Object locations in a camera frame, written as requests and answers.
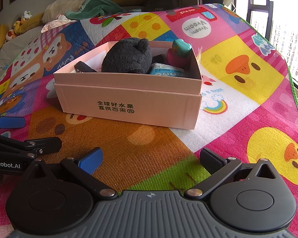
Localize blue wet wipes pack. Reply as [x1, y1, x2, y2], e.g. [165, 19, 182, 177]
[150, 63, 187, 77]

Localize pink white cloth bundle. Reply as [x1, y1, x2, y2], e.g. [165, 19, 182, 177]
[41, 14, 75, 33]

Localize beige pillow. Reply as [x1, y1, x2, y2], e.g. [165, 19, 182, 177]
[42, 0, 86, 24]

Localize black plush toy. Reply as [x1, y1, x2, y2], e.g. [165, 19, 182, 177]
[74, 37, 167, 74]

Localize colourful cartoon play mat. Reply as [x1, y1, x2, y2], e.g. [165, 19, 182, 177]
[0, 4, 298, 237]

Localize pink cardboard box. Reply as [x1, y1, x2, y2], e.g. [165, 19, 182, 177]
[54, 41, 202, 130]

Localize yellow plush toys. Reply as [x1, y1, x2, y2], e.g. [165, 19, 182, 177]
[0, 10, 44, 49]

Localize green towel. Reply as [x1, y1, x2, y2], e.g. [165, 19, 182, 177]
[65, 0, 145, 20]

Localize pink cow figurine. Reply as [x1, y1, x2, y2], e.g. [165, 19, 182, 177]
[166, 39, 192, 68]

